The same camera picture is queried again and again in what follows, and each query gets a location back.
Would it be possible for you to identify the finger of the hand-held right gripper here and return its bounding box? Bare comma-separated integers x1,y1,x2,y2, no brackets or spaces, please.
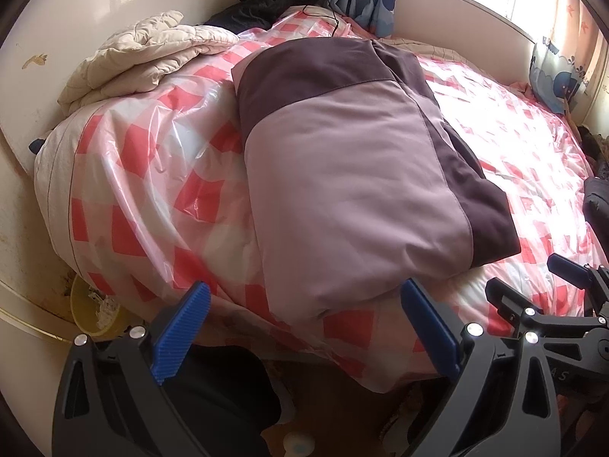
547,253,609,296
485,276,609,340

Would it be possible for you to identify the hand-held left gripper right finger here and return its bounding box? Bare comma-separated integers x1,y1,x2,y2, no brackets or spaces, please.
400,278,558,457

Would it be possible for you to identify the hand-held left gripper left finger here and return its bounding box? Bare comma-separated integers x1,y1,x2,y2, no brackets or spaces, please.
51,281,212,457

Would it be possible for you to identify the lilac and purple jacket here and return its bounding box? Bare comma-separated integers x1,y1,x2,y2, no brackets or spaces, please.
231,37,521,327

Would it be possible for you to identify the black padded jacket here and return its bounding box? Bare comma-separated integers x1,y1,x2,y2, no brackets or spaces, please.
583,176,609,232

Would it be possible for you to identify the person's black trouser leg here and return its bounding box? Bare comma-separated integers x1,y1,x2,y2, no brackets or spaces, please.
157,343,284,457

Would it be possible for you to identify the yellow bowl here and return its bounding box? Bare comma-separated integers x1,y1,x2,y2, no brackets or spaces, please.
70,271,131,341

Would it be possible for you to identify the brown dark garment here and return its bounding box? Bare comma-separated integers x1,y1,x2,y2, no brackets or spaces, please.
576,124,609,163

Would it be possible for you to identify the white object with blue dot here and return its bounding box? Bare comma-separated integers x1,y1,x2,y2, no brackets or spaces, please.
283,432,317,457

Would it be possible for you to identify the red checked plastic bed cover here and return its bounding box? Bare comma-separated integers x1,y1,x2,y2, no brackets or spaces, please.
33,5,609,393

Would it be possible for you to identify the beige striped bedding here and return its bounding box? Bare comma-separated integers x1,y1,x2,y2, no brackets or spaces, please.
376,35,453,58

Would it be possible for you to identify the cream quilt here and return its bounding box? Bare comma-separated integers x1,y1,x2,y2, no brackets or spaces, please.
57,10,241,117

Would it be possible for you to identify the black cable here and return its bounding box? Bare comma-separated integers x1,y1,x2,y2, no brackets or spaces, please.
300,0,342,39

